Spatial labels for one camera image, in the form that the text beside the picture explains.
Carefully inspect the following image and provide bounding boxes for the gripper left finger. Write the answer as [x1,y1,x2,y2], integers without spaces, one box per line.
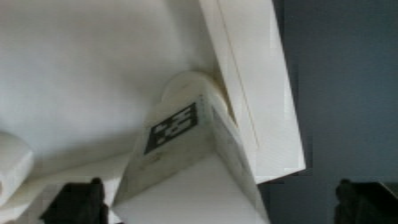
[11,177,112,224]

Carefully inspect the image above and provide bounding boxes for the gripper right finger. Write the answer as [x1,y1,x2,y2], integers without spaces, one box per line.
[334,179,398,224]

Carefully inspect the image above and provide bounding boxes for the white table leg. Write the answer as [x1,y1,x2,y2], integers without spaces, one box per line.
[114,71,270,224]

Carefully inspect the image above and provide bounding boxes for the white square table top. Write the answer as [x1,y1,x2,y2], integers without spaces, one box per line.
[0,0,306,224]

